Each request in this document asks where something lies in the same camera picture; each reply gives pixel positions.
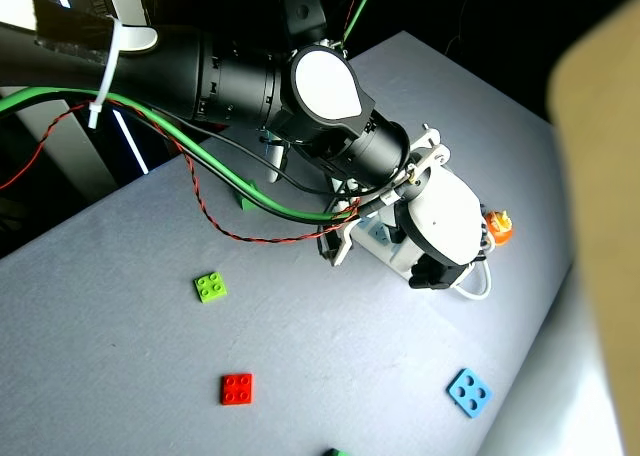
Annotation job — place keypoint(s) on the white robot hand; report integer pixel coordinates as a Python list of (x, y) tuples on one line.
[(345, 196), (440, 216)]

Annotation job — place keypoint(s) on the white power strip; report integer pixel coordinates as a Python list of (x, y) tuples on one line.
[(369, 246)]

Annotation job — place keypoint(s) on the orange toy fruit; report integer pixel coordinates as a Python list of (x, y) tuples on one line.
[(500, 231)]

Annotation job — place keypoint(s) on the green cube with number 7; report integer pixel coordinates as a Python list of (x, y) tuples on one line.
[(246, 205)]

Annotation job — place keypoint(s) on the grey table cloth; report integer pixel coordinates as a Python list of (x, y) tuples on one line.
[(350, 351)]

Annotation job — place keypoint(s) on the lime green studded brick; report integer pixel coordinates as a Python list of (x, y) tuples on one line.
[(210, 287)]

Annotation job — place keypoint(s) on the beige blurred panel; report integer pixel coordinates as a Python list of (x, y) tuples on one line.
[(610, 176)]

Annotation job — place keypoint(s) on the blue four-hole block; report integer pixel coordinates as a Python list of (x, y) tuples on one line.
[(469, 393)]

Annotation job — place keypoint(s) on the white light strip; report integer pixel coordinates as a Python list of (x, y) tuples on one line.
[(131, 141)]

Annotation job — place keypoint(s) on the red studded brick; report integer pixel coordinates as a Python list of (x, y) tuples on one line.
[(237, 389)]

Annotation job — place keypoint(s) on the green cube with letter Y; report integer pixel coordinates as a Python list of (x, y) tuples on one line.
[(336, 452)]

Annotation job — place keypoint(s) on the white zip tie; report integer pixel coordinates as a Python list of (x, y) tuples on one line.
[(107, 66)]

